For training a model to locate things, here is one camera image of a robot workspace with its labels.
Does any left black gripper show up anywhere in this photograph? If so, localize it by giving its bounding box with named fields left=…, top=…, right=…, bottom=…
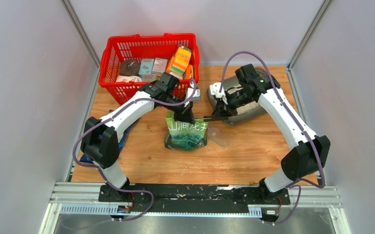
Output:
left=163, top=93, right=196, bottom=126

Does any green cat litter bag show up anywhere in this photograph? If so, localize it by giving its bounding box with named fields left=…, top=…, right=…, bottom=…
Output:
left=164, top=111, right=208, bottom=151

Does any clear plastic scoop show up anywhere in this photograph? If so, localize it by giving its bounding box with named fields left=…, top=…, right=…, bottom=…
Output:
left=207, top=127, right=230, bottom=147

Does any black bag clip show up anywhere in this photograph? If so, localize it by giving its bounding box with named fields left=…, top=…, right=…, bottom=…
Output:
left=203, top=116, right=229, bottom=122

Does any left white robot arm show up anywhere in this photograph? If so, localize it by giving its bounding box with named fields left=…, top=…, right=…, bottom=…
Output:
left=74, top=73, right=197, bottom=202

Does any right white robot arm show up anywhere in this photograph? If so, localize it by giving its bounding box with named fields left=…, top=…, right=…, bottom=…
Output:
left=206, top=64, right=331, bottom=204

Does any grey litter box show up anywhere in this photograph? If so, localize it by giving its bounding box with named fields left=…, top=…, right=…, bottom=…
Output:
left=207, top=64, right=281, bottom=125

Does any pink grey small box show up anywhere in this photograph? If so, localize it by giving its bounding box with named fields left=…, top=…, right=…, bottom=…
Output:
left=152, top=58, right=168, bottom=74

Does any teal small box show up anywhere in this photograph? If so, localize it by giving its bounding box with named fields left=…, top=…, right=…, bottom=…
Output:
left=138, top=58, right=154, bottom=78

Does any orange packet in basket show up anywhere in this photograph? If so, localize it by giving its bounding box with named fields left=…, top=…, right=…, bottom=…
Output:
left=184, top=64, right=194, bottom=79

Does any colourful sponge pack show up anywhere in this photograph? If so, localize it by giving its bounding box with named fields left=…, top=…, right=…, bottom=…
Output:
left=169, top=45, right=192, bottom=76

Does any brown round lid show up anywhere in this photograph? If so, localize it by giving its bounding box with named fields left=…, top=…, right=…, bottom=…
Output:
left=119, top=58, right=140, bottom=76

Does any white pink sponge pack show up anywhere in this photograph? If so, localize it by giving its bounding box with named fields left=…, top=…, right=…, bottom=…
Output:
left=116, top=75, right=142, bottom=83

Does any red plastic shopping basket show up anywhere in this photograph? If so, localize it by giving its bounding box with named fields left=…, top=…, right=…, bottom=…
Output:
left=98, top=33, right=200, bottom=104

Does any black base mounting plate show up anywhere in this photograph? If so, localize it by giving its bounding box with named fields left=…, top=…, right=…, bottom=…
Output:
left=98, top=183, right=290, bottom=214

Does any blue silver snack bag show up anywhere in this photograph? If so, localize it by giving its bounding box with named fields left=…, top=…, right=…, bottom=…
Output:
left=79, top=119, right=139, bottom=164

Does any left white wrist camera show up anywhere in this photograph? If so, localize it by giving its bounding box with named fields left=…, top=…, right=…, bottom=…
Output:
left=186, top=88, right=201, bottom=102

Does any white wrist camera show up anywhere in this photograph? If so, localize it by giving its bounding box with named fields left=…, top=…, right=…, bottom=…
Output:
left=186, top=88, right=201, bottom=102
left=209, top=82, right=228, bottom=105

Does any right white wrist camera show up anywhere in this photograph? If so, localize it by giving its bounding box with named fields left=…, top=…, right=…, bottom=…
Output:
left=209, top=82, right=228, bottom=105

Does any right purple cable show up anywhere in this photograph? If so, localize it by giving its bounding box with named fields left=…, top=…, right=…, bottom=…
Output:
left=220, top=50, right=326, bottom=225

